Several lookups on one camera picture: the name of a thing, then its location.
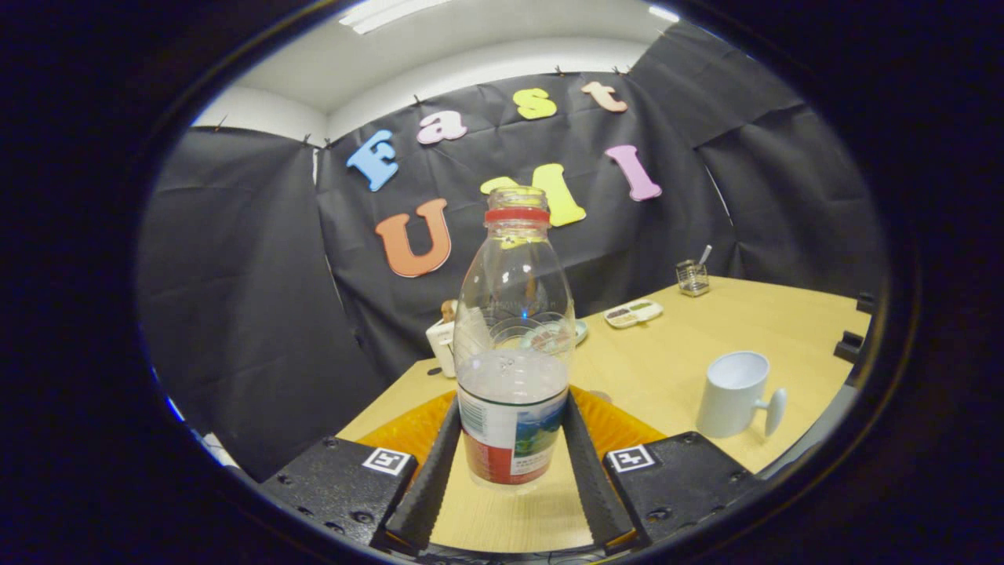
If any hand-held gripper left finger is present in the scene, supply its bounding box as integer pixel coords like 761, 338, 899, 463
257, 390, 464, 556

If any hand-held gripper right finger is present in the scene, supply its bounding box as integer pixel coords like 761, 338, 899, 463
562, 386, 768, 552

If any clear plastic juice bottle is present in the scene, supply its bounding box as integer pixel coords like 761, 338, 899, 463
453, 186, 577, 491

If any white cup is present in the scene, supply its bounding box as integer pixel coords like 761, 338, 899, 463
696, 351, 788, 439

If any white toaster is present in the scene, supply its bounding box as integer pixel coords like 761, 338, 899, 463
426, 318, 460, 379

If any wooden table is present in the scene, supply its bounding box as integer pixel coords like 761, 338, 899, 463
337, 275, 873, 554

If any pale green plate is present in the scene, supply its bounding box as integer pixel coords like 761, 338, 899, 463
522, 314, 589, 354

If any white divided tray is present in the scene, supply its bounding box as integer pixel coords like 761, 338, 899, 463
602, 299, 664, 329

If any black backdrop cloth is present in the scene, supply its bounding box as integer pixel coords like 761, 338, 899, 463
135, 20, 887, 481

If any long ceiling light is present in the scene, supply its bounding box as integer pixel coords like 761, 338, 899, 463
339, 0, 452, 35

